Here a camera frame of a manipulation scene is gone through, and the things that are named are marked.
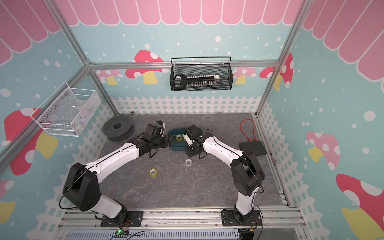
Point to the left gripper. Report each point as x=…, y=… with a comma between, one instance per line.
x=168, y=141

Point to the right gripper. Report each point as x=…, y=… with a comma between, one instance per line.
x=189, y=153

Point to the teal plastic storage box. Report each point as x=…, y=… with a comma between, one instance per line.
x=178, y=146

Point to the yellow tape roll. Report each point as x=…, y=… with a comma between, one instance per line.
x=153, y=172
x=179, y=138

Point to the white transparent tape roll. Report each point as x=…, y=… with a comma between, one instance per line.
x=188, y=163

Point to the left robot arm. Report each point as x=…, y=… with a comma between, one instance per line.
x=82, y=186

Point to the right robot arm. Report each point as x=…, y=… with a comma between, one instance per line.
x=246, y=170

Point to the black flat box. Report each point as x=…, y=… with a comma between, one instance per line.
x=256, y=147

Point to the black socket wrench set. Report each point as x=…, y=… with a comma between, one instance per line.
x=182, y=82

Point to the green circuit board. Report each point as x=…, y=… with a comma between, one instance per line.
x=121, y=234

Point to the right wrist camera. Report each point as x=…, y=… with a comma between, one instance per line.
x=192, y=133

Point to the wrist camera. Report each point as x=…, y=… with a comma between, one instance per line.
x=155, y=131
x=192, y=133

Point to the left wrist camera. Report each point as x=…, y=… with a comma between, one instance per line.
x=155, y=131

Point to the black wire mesh basket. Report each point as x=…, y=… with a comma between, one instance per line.
x=201, y=74

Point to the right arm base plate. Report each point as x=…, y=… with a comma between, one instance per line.
x=232, y=218

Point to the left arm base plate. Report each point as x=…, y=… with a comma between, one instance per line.
x=132, y=218

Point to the white wire mesh basket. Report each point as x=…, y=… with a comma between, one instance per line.
x=67, y=111

